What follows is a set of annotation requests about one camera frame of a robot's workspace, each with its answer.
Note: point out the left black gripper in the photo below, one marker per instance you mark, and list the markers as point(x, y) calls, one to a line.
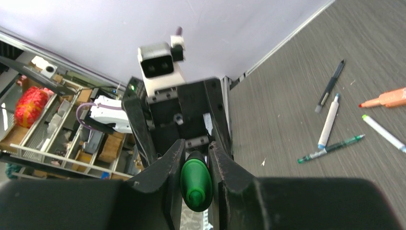
point(194, 112)

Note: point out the white blue marker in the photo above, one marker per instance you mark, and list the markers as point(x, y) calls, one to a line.
point(324, 136)

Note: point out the black pen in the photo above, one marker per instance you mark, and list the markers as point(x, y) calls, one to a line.
point(330, 86)

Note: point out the white marker pen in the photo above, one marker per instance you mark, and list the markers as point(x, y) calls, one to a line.
point(384, 133)

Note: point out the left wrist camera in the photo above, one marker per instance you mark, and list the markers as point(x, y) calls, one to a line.
point(159, 63)

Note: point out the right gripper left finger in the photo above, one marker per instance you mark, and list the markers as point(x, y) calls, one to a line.
point(155, 195)

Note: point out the black green highlighter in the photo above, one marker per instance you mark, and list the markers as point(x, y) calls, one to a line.
point(196, 183)

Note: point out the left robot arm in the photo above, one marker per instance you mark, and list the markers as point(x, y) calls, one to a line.
point(107, 115)

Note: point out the green gel pen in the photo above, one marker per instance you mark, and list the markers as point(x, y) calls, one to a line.
point(331, 148)

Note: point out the orange highlighter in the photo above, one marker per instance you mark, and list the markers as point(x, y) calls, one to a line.
point(388, 99)

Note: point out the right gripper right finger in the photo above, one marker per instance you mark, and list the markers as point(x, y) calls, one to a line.
point(231, 207)

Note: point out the red mesh bag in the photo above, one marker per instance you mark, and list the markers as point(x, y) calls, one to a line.
point(31, 105)

